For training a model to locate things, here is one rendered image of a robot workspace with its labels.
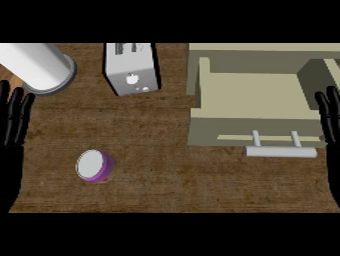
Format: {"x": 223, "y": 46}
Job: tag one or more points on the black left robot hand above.
{"x": 0, "y": 160}

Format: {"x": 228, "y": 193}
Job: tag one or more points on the purple can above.
{"x": 95, "y": 165}

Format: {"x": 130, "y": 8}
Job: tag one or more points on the beige drawer front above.
{"x": 256, "y": 130}

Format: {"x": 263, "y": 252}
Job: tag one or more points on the beige open drawer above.
{"x": 256, "y": 95}

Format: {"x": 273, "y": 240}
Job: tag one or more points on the white paper towel roll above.
{"x": 33, "y": 65}

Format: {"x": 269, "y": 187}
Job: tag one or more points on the beige cabinet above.
{"x": 271, "y": 58}

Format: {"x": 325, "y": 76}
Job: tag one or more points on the silver toaster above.
{"x": 132, "y": 68}

